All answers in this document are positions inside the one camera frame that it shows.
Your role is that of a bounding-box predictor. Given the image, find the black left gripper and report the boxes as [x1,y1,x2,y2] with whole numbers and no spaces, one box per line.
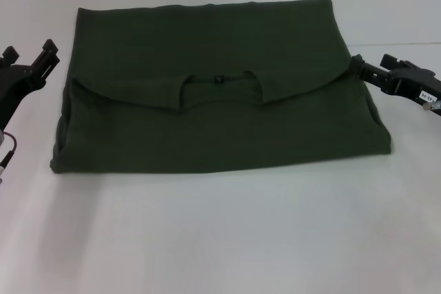
[0,39,61,130]

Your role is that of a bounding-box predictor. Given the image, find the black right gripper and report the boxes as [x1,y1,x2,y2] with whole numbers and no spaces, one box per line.
[349,52,441,116]

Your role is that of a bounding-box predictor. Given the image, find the dark green t-shirt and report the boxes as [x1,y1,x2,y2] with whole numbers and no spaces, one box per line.
[50,0,394,176]

